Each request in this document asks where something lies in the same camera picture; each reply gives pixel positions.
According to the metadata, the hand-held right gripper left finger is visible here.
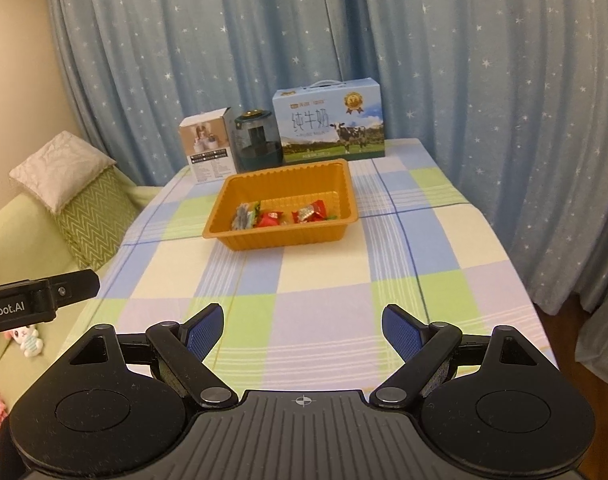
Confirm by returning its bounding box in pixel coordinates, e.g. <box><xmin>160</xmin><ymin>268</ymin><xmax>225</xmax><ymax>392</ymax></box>
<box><xmin>66</xmin><ymin>302</ymin><xmax>239</xmax><ymax>408</ymax></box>

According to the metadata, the green chevron cushion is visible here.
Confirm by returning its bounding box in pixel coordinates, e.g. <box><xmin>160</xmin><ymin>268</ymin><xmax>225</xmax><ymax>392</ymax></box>
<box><xmin>51</xmin><ymin>169</ymin><xmax>140</xmax><ymax>272</ymax></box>

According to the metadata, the clear packet of dark snack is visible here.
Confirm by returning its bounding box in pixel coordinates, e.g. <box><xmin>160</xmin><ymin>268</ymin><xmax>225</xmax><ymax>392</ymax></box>
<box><xmin>232</xmin><ymin>203</ymin><xmax>253</xmax><ymax>231</ymax></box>

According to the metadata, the white plush bunny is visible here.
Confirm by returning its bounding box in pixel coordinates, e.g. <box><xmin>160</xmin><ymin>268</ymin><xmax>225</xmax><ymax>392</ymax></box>
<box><xmin>11</xmin><ymin>324</ymin><xmax>46</xmax><ymax>359</ymax></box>

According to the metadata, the pale lace-trimmed curtain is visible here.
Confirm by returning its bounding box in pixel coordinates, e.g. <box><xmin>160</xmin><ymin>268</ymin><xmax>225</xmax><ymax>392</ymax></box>
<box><xmin>574</xmin><ymin>280</ymin><xmax>608</xmax><ymax>386</ymax></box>

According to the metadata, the orange plastic tray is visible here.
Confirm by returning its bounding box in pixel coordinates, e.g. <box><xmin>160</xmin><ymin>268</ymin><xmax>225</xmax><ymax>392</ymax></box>
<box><xmin>202</xmin><ymin>158</ymin><xmax>361</xmax><ymax>252</ymax></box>

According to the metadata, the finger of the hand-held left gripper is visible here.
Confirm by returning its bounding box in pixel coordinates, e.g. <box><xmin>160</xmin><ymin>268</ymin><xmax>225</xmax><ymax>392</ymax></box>
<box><xmin>45</xmin><ymin>269</ymin><xmax>101</xmax><ymax>309</ymax></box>

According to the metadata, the white product box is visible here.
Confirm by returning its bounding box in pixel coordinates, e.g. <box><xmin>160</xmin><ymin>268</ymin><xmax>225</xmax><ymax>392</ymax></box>
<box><xmin>178</xmin><ymin>106</ymin><xmax>237</xmax><ymax>184</ymax></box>

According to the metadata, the blue star curtain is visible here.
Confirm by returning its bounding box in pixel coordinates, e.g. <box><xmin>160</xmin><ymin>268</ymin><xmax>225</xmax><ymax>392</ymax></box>
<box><xmin>44</xmin><ymin>0</ymin><xmax>608</xmax><ymax>311</ymax></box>

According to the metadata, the blue milk carton box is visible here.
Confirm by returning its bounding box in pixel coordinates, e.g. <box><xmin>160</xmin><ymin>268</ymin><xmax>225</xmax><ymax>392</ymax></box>
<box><xmin>272</xmin><ymin>77</ymin><xmax>389</xmax><ymax>164</ymax></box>

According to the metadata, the pale green sofa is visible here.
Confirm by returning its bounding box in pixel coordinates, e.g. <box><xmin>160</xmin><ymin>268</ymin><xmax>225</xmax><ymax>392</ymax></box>
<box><xmin>0</xmin><ymin>185</ymin><xmax>167</xmax><ymax>431</ymax></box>

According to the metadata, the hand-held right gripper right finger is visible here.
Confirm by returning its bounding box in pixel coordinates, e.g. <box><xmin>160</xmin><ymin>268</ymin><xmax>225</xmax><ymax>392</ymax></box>
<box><xmin>371</xmin><ymin>303</ymin><xmax>540</xmax><ymax>407</ymax></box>

